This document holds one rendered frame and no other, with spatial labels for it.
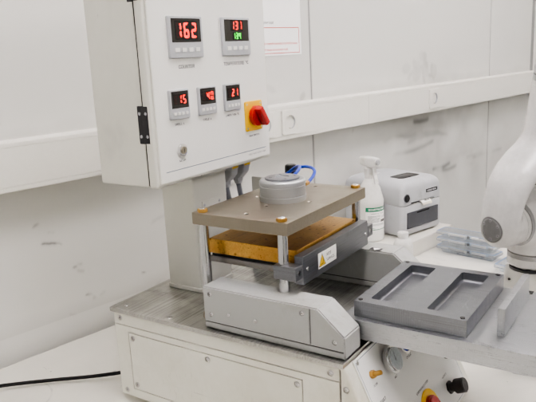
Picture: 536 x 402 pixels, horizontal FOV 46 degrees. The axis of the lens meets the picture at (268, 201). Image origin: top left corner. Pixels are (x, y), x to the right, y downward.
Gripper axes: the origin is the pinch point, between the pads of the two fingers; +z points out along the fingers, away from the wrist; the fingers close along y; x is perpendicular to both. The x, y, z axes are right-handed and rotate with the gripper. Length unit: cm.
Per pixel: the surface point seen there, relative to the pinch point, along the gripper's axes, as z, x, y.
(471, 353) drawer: -17.0, 43.6, 1.7
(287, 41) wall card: -60, -45, 73
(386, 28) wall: -63, -94, 60
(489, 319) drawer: -18.5, 35.2, 1.0
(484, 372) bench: 3.5, 9.6, 6.0
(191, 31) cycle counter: -61, 36, 49
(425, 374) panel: -4.7, 29.3, 11.7
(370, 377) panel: -10.7, 44.1, 15.6
